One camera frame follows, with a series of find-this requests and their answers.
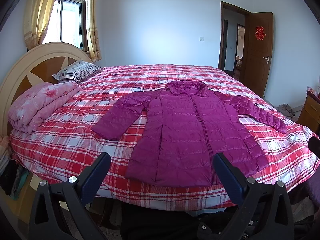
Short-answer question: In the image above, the magenta quilted down jacket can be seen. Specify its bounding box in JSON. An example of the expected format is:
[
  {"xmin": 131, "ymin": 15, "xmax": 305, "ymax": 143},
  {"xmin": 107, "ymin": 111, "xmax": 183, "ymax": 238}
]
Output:
[{"xmin": 92, "ymin": 80, "xmax": 286, "ymax": 187}]

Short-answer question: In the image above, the wooden bedside cabinet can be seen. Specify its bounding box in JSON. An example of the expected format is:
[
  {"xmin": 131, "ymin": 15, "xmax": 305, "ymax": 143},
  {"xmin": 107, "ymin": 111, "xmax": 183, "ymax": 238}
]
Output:
[{"xmin": 297, "ymin": 90, "xmax": 320, "ymax": 135}]

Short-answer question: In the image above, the clothes pile beside bed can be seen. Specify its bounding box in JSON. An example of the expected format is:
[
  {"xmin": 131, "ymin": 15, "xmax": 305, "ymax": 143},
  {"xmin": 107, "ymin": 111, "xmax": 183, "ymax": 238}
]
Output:
[{"xmin": 0, "ymin": 135, "xmax": 29, "ymax": 200}]

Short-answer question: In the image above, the window with metal frame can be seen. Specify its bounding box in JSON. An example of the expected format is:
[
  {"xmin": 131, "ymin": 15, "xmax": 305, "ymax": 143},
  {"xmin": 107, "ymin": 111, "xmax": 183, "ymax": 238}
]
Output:
[{"xmin": 43, "ymin": 0, "xmax": 86, "ymax": 50}]

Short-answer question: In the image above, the yellow curtain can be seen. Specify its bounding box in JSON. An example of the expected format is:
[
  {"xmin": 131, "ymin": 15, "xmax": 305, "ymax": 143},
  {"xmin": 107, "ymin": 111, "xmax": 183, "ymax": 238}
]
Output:
[
  {"xmin": 23, "ymin": 0, "xmax": 55, "ymax": 50},
  {"xmin": 85, "ymin": 0, "xmax": 101, "ymax": 62}
]

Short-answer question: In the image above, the cream wooden round headboard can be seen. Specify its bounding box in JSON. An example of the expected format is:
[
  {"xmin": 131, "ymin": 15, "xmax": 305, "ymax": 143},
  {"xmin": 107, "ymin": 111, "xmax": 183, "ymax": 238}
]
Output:
[{"xmin": 1, "ymin": 42, "xmax": 92, "ymax": 135}]

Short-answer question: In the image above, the grey cloth pile on floor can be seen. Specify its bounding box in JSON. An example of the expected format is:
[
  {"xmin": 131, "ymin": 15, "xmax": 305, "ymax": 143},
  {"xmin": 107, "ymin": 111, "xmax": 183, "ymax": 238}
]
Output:
[{"xmin": 277, "ymin": 104, "xmax": 297, "ymax": 121}]

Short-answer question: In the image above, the brown wooden door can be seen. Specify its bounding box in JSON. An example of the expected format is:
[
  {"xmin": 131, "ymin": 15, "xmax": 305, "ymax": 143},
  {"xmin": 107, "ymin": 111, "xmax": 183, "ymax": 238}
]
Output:
[{"xmin": 243, "ymin": 12, "xmax": 273, "ymax": 98}]

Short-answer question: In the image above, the left yellow curtain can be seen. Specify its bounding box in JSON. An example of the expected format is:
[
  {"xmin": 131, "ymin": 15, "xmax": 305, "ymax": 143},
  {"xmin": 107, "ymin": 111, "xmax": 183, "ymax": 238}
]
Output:
[{"xmin": 23, "ymin": 0, "xmax": 55, "ymax": 50}]

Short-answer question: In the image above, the dark wooden door frame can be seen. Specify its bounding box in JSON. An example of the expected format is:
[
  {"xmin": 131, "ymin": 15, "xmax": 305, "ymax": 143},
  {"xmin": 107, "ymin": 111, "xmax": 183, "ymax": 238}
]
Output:
[{"xmin": 218, "ymin": 1, "xmax": 252, "ymax": 83}]

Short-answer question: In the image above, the right yellow curtain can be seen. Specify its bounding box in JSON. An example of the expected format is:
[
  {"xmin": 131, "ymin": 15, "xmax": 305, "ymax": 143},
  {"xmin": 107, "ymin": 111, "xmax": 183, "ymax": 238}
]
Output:
[{"xmin": 85, "ymin": 0, "xmax": 101, "ymax": 62}]

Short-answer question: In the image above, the silver door handle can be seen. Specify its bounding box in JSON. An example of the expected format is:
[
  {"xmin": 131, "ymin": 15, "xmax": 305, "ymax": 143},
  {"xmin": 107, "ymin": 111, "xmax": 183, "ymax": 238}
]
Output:
[{"xmin": 263, "ymin": 56, "xmax": 270, "ymax": 64}]

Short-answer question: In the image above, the striped pillow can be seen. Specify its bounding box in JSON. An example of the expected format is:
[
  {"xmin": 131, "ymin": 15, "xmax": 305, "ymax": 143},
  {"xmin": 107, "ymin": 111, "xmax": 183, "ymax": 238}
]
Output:
[{"xmin": 52, "ymin": 61, "xmax": 101, "ymax": 83}]

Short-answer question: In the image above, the red double happiness sticker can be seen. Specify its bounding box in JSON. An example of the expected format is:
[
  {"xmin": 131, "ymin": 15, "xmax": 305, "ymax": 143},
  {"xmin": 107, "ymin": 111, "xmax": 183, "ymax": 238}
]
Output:
[{"xmin": 255, "ymin": 26, "xmax": 266, "ymax": 41}]

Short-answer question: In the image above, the pink floral folded quilt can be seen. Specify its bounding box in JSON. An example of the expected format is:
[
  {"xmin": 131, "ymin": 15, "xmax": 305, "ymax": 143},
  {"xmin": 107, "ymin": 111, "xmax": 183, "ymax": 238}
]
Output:
[{"xmin": 8, "ymin": 81, "xmax": 80, "ymax": 134}]

